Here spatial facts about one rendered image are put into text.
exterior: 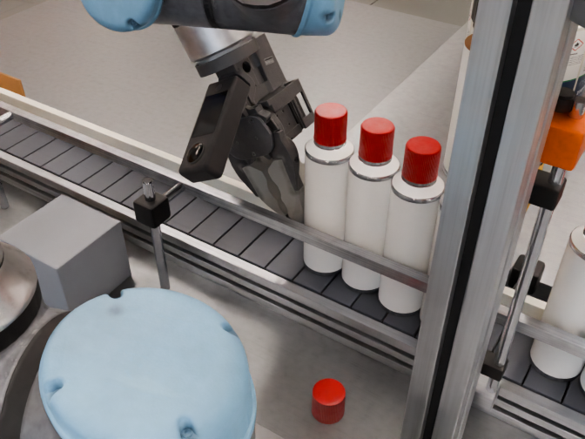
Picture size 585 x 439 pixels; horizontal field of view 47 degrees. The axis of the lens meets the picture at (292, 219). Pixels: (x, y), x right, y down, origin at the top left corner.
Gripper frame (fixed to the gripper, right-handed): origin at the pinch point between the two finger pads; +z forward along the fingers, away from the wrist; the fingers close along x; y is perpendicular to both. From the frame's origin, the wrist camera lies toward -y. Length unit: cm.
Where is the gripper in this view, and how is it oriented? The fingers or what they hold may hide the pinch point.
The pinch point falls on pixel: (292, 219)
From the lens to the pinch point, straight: 77.0
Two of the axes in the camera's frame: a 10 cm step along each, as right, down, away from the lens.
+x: -7.3, 0.9, 6.8
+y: 5.4, -5.3, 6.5
